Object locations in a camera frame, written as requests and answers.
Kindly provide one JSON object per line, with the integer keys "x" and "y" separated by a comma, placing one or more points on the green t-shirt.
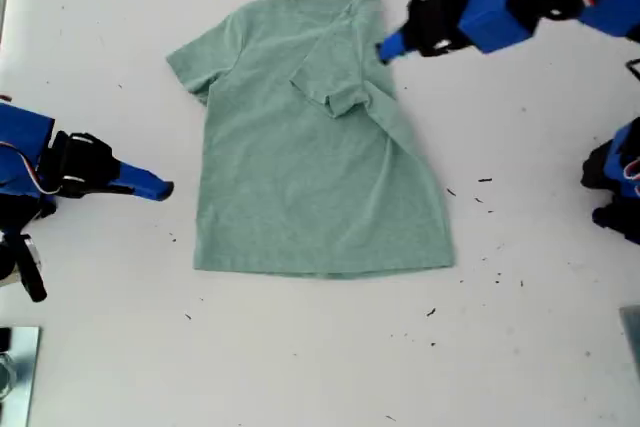
{"x": 310, "y": 187}

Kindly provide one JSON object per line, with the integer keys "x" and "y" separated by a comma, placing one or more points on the steel post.
{"x": 25, "y": 377}

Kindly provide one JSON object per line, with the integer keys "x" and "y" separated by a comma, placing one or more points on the black clamp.
{"x": 5, "y": 339}

